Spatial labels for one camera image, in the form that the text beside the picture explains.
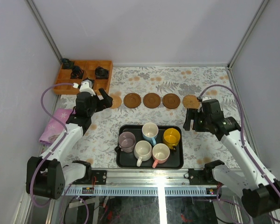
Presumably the woven rattan coaster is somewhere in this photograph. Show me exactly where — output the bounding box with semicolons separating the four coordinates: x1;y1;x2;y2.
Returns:
182;95;201;109
110;94;122;109

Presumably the dark wooden coaster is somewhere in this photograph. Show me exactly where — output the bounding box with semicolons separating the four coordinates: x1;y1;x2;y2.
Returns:
162;93;180;109
124;93;141;109
143;93;161;109

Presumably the yellow mug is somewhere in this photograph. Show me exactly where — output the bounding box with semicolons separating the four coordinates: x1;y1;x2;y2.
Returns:
162;128;181;151

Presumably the blue mug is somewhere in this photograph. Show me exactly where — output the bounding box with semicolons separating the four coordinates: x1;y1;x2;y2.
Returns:
142;122;159;146

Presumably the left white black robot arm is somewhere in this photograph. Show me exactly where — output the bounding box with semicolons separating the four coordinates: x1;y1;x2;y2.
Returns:
26;88;113;199

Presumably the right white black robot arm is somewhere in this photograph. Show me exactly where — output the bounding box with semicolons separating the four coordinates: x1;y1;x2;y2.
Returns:
183;97;280;217

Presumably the dark green yellow roll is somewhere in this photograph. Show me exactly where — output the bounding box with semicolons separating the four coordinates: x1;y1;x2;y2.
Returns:
84;78;94;88

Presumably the orange wooden compartment tray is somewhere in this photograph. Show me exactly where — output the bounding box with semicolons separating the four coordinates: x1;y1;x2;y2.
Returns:
56;60;113;95

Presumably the floral tablecloth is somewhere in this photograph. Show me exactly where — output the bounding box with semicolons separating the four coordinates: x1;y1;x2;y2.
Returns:
62;67;240;168

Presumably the pink princess cloth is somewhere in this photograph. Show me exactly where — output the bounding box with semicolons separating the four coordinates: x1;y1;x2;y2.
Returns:
39;108;72;145

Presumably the purple mug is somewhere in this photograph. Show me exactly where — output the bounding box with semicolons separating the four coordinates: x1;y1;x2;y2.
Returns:
114;132;136;153

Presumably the black roll far corner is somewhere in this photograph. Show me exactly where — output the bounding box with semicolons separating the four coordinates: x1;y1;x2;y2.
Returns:
61;58;72;67

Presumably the pink mug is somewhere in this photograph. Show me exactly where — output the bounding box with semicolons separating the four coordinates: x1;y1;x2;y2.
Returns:
152;143;170;168

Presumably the cream white mug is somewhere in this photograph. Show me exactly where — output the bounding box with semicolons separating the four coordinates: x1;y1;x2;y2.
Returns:
133;140;152;167

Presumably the black serving tray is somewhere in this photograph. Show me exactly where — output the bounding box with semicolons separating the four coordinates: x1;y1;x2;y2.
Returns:
115;123;184;169

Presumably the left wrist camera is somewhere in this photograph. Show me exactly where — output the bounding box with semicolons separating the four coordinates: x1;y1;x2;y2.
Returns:
79;81;96;96

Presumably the black cable roll right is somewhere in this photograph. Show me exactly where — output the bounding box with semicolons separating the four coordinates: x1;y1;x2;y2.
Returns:
94;66;110;79

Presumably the black orange cable roll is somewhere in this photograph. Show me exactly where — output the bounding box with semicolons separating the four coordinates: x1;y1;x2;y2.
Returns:
70;65;84;79

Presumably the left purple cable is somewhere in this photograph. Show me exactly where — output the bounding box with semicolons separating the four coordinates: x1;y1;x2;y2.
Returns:
29;83;89;224

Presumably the purple cable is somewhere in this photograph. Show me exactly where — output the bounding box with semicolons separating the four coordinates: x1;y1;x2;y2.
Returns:
198;84;280;224
29;83;89;224

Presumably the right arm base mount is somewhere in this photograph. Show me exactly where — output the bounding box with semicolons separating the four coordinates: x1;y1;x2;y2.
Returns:
188;160;224;185

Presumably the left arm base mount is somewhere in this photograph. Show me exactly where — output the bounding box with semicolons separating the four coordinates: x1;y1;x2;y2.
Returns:
63;161;107;185

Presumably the aluminium front rail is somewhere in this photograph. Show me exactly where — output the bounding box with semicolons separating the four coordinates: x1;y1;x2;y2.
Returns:
25;168;277;187

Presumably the blue slotted cable duct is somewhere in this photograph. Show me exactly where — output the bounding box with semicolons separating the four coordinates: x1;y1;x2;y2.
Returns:
63;187;217;196

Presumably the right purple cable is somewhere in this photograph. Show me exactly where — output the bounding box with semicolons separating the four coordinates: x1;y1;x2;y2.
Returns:
198;84;280;224

